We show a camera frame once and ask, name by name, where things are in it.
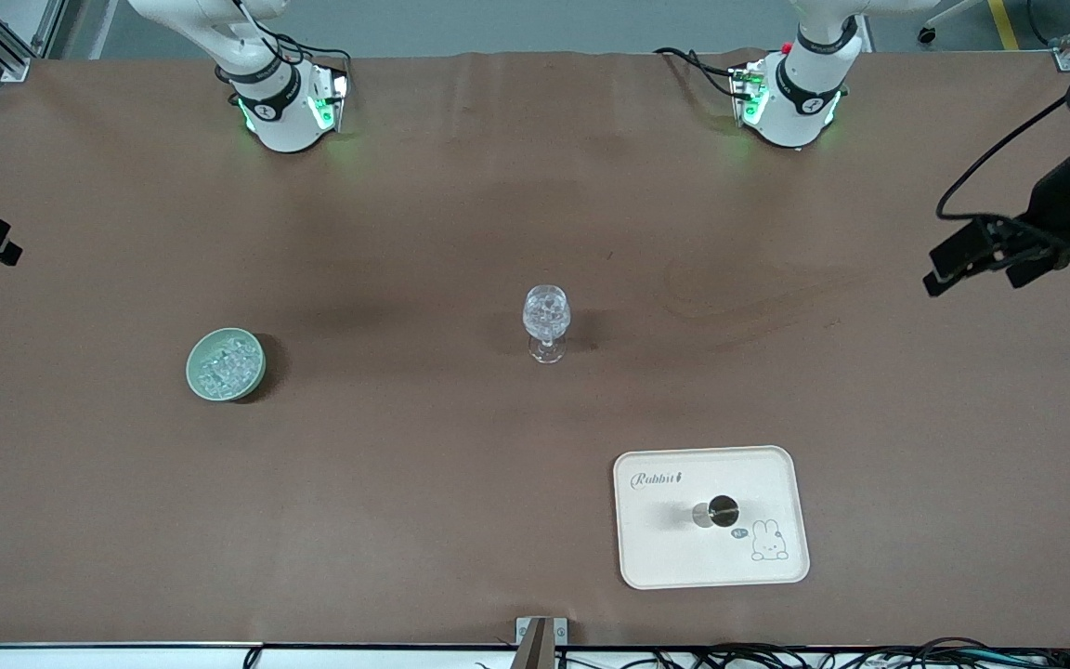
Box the pale green ceramic bowl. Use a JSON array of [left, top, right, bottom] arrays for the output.
[[186, 327, 267, 402]]

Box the black right base cable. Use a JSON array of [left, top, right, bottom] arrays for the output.
[[215, 0, 352, 89]]

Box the cream rabbit print tray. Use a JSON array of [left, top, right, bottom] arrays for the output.
[[613, 446, 811, 591]]

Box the black left base cable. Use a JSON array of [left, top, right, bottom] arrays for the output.
[[654, 46, 745, 98]]

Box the brown table cover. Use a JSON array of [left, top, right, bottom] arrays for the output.
[[0, 46, 1070, 649]]

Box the black base cable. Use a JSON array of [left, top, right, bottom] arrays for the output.
[[215, 0, 352, 89], [654, 46, 745, 98]]

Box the black cable bundle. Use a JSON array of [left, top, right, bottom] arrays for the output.
[[475, 637, 1070, 669]]

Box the grey metal edge bracket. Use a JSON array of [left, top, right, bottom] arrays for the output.
[[515, 616, 568, 669]]

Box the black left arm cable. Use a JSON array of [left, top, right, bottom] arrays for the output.
[[936, 0, 1070, 220]]

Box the clear ice cube heap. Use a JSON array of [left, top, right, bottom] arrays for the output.
[[197, 336, 256, 394]]

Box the silver metal jigger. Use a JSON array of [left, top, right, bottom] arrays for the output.
[[691, 494, 741, 530]]

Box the white wheeled chair leg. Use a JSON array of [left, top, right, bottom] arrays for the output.
[[916, 0, 991, 46]]

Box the clear stemmed wine glass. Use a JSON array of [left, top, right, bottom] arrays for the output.
[[522, 284, 572, 364]]

